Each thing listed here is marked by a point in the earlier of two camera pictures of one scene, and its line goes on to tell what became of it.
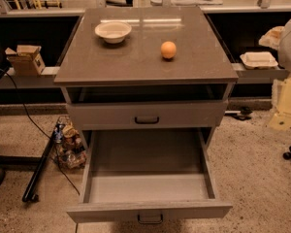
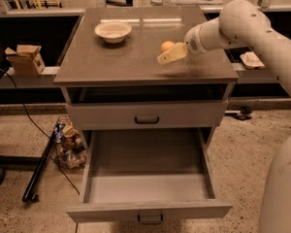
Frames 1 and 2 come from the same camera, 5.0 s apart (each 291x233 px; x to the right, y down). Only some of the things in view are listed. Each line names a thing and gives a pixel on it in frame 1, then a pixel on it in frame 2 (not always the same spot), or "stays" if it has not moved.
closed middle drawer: x=150 y=116 stays
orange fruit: x=168 y=49 stays
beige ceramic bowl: x=113 y=32 stays
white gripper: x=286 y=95 to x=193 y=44
